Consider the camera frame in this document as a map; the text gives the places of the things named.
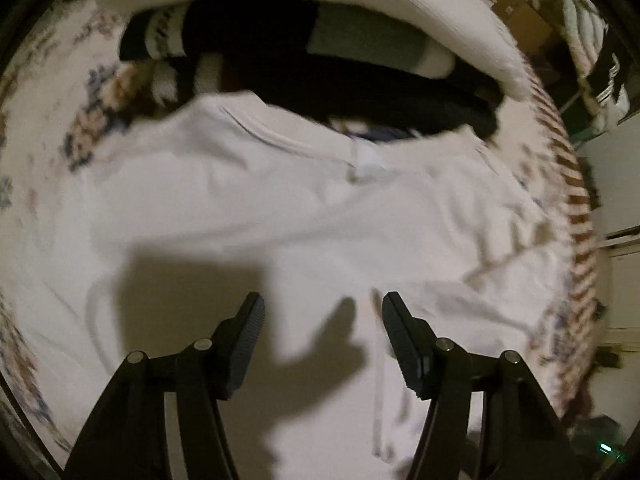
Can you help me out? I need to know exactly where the white t-shirt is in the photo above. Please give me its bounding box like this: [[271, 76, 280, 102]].
[[9, 93, 570, 479]]

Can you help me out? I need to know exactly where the brown checkered blanket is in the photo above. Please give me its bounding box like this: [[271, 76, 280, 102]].
[[525, 63, 597, 415]]

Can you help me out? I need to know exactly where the floral bed blanket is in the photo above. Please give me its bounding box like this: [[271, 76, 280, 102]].
[[1, 0, 570, 464]]

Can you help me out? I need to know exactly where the cardboard box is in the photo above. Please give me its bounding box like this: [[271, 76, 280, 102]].
[[491, 0, 554, 56]]

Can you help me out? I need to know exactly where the black patterned folded garment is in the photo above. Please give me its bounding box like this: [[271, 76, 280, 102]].
[[119, 0, 504, 140]]

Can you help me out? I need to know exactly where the white puffer jacket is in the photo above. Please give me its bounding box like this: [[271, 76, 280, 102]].
[[539, 0, 630, 129]]

